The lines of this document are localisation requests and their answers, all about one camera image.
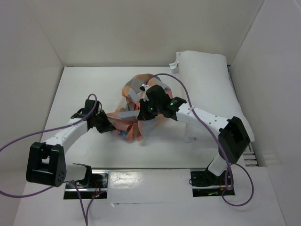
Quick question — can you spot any orange grey checked pillowcase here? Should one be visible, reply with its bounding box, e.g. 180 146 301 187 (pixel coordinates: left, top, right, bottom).
106 74 173 142

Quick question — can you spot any white pillow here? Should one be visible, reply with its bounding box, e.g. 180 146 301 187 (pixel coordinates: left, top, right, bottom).
175 50 255 142

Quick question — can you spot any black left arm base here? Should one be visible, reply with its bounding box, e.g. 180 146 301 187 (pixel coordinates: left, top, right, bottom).
63 169 109 200

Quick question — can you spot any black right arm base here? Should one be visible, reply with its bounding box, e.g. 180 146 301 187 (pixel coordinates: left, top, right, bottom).
189 169 235 197

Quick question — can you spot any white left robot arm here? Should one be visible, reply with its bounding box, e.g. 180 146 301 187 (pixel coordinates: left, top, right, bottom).
26 99 115 187

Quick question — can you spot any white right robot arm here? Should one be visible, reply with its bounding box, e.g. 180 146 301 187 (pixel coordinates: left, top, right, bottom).
138 84 251 185

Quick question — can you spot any white pillow label tag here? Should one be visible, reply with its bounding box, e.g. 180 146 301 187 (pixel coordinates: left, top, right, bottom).
169 61 179 73

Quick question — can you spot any aluminium table edge rail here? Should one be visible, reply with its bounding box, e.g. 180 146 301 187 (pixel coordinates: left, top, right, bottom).
227 65 259 167

